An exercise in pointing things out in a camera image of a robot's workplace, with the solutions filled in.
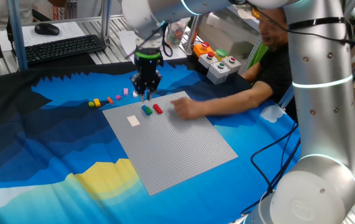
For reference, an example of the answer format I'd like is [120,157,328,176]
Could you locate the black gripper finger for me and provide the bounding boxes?
[146,70,163,101]
[129,72,145,102]

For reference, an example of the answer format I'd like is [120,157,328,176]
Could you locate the yellow box with green button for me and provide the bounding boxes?
[214,48,229,62]

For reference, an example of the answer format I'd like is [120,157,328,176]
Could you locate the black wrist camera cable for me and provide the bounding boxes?
[125,22,174,59]

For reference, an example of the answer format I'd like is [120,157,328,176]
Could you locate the grey box with red button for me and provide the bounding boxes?
[198,51,219,71]
[221,55,242,75]

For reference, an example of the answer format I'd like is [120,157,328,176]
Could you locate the grey box with green button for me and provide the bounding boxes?
[206,61,231,85]

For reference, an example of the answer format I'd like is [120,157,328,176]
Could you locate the large white Lego plate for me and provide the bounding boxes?
[126,114,141,128]

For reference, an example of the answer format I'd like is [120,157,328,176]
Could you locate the white paper under mouse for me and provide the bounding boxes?
[0,21,86,48]

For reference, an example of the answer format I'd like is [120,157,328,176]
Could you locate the blue mountain print tablecloth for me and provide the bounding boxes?
[0,60,302,224]

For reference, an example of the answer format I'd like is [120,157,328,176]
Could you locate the person's left forearm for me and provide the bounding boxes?
[204,80,274,117]

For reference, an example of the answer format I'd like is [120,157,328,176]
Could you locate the person in black shirt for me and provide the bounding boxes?
[241,7,298,122]

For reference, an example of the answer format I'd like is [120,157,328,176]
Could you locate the black computer mouse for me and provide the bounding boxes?
[34,22,61,36]

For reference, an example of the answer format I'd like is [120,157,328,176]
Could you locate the person's left hand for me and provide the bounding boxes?
[170,96,208,121]

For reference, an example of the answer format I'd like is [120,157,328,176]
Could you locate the silver aluminium frame post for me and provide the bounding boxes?
[100,0,113,47]

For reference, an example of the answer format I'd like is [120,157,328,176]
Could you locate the clear cup of Lego bricks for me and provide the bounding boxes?
[165,19,191,49]

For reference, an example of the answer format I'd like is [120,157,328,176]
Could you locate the orange box with red button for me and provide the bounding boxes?
[192,41,215,60]

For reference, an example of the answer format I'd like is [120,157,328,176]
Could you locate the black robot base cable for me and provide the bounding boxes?
[241,121,302,215]

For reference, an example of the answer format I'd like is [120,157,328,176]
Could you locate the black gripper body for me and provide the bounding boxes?
[134,57,165,91]

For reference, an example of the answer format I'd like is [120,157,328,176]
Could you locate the black computer keyboard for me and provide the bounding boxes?
[11,34,108,66]

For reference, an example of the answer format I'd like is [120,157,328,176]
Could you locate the green chair backrest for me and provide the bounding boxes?
[247,42,269,71]

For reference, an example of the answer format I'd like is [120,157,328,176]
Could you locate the person in white shirt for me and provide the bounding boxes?
[0,0,68,26]

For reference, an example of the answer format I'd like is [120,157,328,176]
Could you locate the blue aluminium frame post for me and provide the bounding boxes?
[6,0,29,72]

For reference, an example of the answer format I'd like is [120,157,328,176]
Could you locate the grey Lego baseplate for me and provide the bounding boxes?
[101,90,239,197]

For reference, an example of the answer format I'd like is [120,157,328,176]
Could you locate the green adapter ring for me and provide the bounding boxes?
[134,49,162,60]

